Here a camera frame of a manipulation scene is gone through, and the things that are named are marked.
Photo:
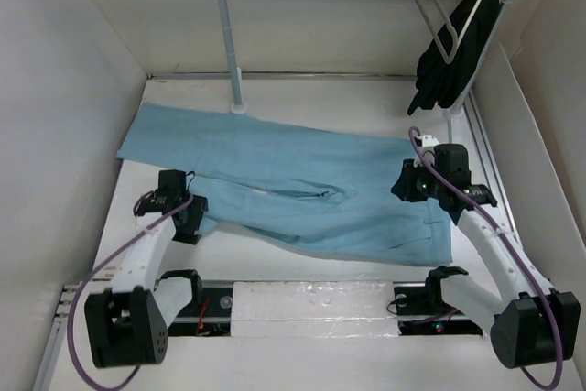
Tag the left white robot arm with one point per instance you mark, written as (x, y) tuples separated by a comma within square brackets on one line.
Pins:
[(128, 322)]

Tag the white plastic hanger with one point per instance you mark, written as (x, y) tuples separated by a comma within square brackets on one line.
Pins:
[(467, 22)]

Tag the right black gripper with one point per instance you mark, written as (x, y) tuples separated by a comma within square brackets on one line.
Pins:
[(403, 186)]

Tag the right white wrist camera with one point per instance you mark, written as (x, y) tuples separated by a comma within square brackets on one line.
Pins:
[(424, 146)]

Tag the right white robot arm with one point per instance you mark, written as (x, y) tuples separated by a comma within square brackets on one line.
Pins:
[(528, 321)]

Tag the light blue trousers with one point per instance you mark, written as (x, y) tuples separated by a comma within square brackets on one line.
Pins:
[(313, 192)]

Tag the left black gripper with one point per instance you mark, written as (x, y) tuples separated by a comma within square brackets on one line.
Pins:
[(197, 207)]

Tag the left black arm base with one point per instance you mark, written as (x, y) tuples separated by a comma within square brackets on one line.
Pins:
[(211, 318)]

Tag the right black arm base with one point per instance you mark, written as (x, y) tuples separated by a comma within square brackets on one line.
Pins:
[(417, 315)]

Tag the black hanging garment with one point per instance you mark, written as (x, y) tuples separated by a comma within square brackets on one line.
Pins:
[(439, 83)]

